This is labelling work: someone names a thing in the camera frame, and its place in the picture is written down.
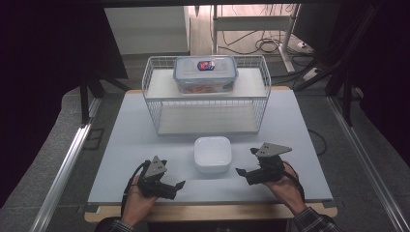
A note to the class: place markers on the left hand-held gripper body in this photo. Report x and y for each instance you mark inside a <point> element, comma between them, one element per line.
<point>154,185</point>

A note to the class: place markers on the person's right hand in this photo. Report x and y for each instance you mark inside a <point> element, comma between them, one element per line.
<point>286,193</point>

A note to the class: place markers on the person's left hand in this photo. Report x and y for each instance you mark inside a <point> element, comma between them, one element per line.
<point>138,206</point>

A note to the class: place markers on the pale blue table mat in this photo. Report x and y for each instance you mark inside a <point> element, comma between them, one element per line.
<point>135,129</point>

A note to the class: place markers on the white square food container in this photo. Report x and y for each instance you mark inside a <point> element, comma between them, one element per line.
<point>212,154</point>

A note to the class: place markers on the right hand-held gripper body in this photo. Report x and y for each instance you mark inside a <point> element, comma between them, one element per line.
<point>267,170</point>

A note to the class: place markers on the aluminium floor rail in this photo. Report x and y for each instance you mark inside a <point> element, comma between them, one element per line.
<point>370,167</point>
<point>61,180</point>

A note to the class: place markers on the white cabinet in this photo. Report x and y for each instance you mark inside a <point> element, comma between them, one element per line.
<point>146,30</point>

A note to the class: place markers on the black metal stand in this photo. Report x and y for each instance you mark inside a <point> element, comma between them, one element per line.
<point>346,96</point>
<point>85,96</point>

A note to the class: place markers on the white desk frame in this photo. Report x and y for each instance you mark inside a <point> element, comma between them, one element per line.
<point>251,23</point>

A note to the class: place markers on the clear blue-rimmed food container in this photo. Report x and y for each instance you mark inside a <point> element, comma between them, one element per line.
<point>206,74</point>

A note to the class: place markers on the white power strip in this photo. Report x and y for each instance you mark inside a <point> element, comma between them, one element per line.
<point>311,74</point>

